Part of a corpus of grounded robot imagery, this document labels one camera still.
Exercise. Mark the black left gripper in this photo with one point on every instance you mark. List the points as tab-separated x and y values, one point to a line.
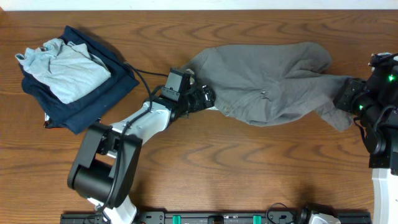
203	97

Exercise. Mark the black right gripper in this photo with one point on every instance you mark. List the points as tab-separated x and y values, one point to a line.
353	86

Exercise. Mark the grey shorts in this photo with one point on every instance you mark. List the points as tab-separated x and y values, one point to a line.
269	85

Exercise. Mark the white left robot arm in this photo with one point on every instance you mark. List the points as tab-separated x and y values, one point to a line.
105	165

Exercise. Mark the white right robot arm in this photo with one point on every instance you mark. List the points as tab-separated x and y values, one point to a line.
373	103

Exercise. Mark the navy blue folded garment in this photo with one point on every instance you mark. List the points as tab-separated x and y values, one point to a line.
91	107

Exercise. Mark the light grey folded shirt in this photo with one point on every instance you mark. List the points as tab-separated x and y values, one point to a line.
68	69

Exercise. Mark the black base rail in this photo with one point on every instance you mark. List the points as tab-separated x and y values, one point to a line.
277	213

